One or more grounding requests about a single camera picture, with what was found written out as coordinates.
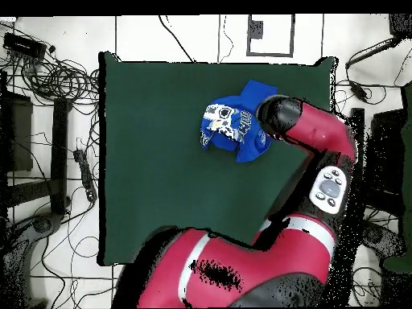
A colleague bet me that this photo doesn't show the blue printed t-shirt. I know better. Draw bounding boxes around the blue printed t-shirt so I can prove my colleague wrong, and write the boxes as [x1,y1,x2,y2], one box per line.
[199,79,279,163]

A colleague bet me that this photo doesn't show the black flat panel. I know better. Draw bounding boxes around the black flat panel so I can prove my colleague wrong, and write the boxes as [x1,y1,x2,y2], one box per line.
[0,91,34,173]
[367,108,407,195]

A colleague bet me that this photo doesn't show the dark green table cloth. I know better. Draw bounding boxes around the dark green table cloth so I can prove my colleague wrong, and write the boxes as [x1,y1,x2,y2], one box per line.
[97,51,338,270]

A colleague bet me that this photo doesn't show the black power strip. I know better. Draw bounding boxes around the black power strip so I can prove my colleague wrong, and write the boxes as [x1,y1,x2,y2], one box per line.
[72,148,98,203]

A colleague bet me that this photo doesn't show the black stand bar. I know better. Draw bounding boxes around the black stand bar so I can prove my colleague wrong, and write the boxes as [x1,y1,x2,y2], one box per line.
[348,107,366,130]
[49,97,72,216]

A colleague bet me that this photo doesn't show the dark grey square patch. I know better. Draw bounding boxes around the dark grey square patch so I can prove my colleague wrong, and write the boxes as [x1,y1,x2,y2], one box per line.
[248,19,265,40]

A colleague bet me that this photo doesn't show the grey chair base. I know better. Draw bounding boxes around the grey chair base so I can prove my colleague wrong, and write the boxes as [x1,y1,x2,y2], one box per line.
[31,212,63,234]
[363,221,405,258]

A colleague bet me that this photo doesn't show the black power adapter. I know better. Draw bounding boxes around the black power adapter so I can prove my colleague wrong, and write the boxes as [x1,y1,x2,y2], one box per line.
[348,80,369,101]

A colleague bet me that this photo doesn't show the black rod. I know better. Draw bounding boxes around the black rod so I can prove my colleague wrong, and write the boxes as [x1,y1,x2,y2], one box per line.
[344,35,403,70]

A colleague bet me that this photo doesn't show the black box device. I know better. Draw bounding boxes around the black box device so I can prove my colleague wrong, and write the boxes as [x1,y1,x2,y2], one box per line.
[2,31,48,60]

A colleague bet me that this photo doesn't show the black speckled box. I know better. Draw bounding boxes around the black speckled box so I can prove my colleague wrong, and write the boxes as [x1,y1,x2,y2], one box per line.
[388,13,412,38]

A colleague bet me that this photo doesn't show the grey square floor frame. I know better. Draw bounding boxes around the grey square floor frame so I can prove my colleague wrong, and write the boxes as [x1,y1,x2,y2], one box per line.
[245,13,295,59]

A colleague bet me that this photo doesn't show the coiled black cables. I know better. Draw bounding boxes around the coiled black cables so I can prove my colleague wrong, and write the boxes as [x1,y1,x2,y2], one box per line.
[19,57,101,105]

